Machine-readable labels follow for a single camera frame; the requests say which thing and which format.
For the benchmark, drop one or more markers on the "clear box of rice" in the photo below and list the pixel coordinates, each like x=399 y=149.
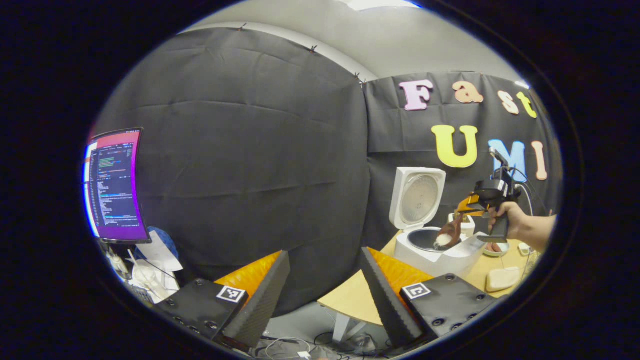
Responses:
x=502 y=279

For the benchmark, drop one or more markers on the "white paper sheets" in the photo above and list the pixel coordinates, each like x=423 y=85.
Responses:
x=155 y=270

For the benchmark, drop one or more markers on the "blue cloth bag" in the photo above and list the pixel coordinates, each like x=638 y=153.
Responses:
x=167 y=240

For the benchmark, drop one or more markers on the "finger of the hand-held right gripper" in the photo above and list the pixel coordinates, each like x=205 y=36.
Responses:
x=470 y=204

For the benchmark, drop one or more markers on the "pale green plate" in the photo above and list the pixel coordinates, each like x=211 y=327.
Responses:
x=500 y=252

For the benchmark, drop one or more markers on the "white rice cooker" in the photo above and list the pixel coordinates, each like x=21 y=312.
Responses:
x=425 y=255

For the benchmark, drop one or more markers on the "black backdrop cloth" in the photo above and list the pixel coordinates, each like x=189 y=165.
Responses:
x=250 y=175

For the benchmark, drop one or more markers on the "white divided bean dish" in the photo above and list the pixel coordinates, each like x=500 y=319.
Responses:
x=525 y=248

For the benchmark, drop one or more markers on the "computer monitor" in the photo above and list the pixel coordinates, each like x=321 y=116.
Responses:
x=117 y=187

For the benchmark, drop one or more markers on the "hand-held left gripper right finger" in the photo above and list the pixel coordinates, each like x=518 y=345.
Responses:
x=387 y=305

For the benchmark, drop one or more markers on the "white table leg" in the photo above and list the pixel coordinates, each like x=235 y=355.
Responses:
x=342 y=327

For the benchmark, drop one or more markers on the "bright ceiling light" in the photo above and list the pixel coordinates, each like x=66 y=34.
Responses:
x=380 y=4

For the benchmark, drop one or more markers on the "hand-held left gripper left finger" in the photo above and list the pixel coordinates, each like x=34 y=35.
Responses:
x=262 y=300

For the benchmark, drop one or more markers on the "red meat slice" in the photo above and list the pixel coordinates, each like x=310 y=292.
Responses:
x=494 y=247

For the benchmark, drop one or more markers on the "brown wooden spoon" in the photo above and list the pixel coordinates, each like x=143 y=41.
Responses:
x=452 y=232

